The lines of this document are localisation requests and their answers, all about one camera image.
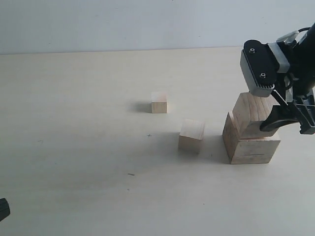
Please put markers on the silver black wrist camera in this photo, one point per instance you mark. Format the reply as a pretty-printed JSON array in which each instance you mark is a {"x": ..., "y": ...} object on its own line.
[{"x": 261, "y": 64}]

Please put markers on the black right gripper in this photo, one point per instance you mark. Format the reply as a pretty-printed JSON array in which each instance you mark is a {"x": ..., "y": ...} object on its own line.
[{"x": 294, "y": 91}]

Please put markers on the smallest wooden cube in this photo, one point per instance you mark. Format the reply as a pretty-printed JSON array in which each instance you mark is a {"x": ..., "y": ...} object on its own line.
[{"x": 159, "y": 102}]

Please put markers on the medium-small wooden cube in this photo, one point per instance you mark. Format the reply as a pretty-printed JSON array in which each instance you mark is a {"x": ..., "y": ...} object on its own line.
[{"x": 191, "y": 135}]

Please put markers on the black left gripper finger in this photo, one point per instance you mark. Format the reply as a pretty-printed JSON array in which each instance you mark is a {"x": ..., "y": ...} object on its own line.
[{"x": 4, "y": 209}]

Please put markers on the largest wooden cube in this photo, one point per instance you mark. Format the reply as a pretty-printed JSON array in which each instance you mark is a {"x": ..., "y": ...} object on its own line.
[{"x": 247, "y": 151}]

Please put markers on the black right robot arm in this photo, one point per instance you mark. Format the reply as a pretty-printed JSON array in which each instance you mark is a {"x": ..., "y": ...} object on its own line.
[{"x": 308, "y": 37}]

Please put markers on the medium-large wooden cube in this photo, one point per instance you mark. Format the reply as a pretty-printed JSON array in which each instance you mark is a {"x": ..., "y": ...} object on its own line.
[{"x": 249, "y": 112}]

